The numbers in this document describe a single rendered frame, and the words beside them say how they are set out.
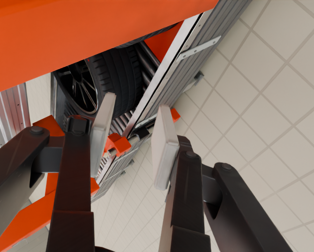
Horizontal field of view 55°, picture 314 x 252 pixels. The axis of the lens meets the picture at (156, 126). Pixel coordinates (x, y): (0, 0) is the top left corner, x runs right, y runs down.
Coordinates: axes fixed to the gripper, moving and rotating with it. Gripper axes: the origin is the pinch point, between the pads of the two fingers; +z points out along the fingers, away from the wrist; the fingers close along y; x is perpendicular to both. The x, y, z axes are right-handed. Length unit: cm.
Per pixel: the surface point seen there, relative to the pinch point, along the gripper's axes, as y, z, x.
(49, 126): -50, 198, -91
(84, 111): -21, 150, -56
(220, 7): 22, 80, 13
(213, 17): 21, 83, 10
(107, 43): -5.6, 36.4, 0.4
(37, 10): -13.1, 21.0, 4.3
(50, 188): -38, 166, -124
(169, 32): 12, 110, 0
